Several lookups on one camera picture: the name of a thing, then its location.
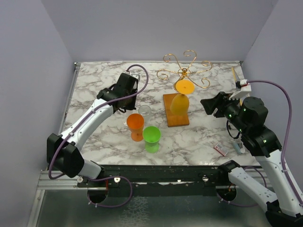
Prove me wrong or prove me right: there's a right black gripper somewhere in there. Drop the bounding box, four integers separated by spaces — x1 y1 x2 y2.
201 90 249 133

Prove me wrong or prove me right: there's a blue white small object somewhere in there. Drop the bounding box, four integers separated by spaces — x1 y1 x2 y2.
232 141 245 155

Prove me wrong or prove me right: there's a black mounting rail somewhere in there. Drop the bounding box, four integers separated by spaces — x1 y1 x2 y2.
77 161 239 197

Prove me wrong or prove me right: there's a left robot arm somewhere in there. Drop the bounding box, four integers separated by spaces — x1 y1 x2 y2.
47 73 139 187

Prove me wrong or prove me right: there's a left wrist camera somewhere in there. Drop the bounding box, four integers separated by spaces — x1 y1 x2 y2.
130 74 141 82

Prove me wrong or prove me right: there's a red white small box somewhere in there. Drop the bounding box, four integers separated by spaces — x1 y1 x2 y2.
214 143 228 157

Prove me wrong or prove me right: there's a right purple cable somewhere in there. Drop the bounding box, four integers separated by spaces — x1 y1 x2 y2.
246 80 303 206

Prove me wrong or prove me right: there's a yellow plastic wine glass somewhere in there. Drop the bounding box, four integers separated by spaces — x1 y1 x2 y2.
170 79 195 115

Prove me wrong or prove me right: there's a clear glass tumbler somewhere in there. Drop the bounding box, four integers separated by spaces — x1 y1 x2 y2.
138 105 152 123

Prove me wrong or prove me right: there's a gold wire wine glass rack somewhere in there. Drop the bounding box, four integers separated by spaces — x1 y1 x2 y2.
156 50 213 127

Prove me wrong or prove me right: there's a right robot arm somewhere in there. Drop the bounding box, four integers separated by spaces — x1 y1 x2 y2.
201 92 303 227

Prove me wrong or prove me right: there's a green plastic wine glass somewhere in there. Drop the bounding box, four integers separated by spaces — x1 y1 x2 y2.
143 126 161 153

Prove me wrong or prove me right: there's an orange plastic wine glass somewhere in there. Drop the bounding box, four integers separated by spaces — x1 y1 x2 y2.
126 113 144 142

